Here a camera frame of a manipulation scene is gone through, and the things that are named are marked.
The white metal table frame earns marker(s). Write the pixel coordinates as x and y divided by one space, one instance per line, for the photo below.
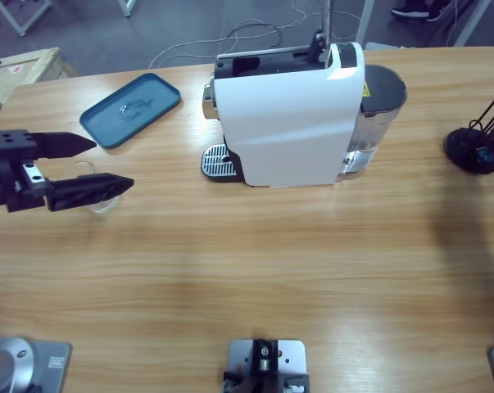
20 29

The clear drinking glass red logo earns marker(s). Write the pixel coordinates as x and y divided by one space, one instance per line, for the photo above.
103 206

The white metal table leg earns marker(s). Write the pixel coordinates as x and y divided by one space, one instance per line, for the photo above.
469 24
127 7
364 24

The dark blue plastic tray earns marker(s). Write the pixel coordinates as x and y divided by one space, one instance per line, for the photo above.
148 94

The pale wooden crate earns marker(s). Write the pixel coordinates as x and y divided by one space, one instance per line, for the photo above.
29 69

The silver coffee machine lever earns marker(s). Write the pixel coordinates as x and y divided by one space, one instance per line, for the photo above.
325 24

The teal coffee capsule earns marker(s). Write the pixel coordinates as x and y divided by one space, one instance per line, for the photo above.
485 155

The black capsule holder with rods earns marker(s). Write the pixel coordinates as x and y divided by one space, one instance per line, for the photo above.
461 151

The clear water tank black lid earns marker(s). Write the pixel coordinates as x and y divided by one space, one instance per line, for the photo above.
382 90

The white capsule coffee machine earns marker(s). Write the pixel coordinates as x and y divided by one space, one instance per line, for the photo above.
279 123

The black sneaker white sole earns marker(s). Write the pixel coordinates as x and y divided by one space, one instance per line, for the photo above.
438 11
410 9

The grey mount plate dark post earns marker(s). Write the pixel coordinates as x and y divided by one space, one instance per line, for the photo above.
267 360

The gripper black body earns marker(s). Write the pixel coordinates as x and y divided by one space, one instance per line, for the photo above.
9 184

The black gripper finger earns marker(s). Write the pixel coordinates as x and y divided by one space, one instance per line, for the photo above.
58 144
91 188

